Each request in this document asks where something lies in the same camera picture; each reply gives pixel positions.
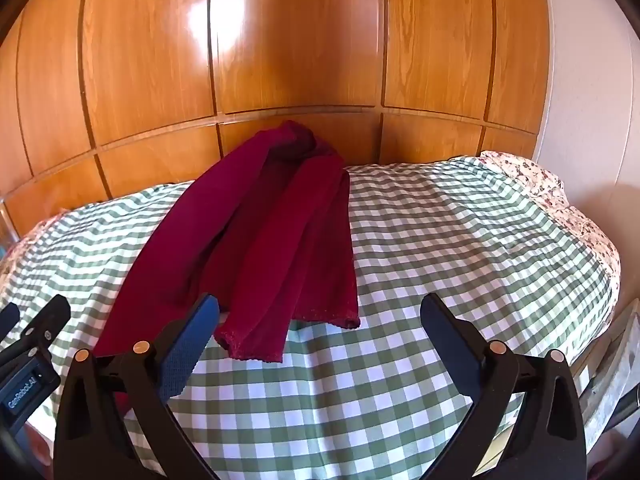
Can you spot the white furniture piece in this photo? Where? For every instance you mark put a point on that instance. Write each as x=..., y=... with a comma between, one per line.
x=612, y=375

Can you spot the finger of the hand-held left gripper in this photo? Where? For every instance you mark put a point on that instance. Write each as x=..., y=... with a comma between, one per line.
x=47, y=325
x=7, y=322

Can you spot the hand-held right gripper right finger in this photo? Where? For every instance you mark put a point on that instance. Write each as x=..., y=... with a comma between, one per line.
x=440, y=330

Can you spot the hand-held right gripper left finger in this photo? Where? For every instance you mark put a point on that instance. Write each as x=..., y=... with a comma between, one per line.
x=187, y=345

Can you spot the dark red pants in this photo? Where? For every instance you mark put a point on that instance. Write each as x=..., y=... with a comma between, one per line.
x=250, y=235

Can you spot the wooden wardrobe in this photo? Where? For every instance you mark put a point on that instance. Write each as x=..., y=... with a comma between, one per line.
x=300, y=35

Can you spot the floral bed sheet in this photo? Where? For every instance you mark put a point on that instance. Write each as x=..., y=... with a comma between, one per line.
x=550, y=180

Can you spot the green white checkered blanket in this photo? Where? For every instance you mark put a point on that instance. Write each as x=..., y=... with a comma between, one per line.
x=400, y=260

